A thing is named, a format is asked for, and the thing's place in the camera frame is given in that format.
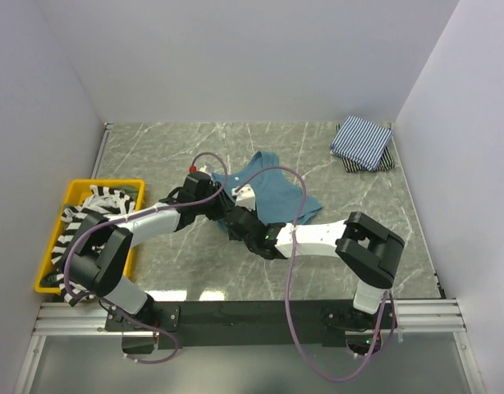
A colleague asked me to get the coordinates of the teal ribbed tank top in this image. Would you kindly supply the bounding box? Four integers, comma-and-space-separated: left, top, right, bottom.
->
224, 151, 303, 224

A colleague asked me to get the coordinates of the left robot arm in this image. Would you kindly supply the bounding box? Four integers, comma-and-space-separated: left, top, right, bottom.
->
61, 171, 230, 330

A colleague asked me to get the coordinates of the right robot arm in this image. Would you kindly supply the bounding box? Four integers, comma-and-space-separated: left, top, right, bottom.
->
222, 207, 405, 328

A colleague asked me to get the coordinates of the black white striped garment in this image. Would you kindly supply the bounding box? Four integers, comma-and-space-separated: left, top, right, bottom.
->
40, 184, 137, 306

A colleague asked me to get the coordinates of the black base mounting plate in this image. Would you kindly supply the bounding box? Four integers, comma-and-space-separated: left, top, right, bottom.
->
105, 300, 397, 355

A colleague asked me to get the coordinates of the yellow plastic bin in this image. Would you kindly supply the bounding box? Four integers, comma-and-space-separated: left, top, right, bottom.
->
34, 179, 145, 294

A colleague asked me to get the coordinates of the blue white striped folded garment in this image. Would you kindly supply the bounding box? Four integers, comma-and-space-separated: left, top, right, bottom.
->
329, 116, 392, 169

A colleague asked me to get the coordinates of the dark striped folded garment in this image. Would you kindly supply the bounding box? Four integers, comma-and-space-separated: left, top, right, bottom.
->
341, 147, 395, 173

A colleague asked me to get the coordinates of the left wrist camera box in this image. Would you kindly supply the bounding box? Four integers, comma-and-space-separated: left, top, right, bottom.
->
189, 163, 214, 176

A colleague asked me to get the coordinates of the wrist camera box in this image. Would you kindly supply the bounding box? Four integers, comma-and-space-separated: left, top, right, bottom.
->
189, 163, 214, 176
231, 184, 256, 211

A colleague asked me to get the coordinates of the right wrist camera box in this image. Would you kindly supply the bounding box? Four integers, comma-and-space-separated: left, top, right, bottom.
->
231, 184, 256, 211

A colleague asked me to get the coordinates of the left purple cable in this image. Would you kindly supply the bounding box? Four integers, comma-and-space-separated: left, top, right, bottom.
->
61, 151, 228, 364

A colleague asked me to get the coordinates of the aluminium rail frame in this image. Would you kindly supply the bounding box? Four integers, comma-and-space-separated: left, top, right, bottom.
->
32, 300, 466, 337

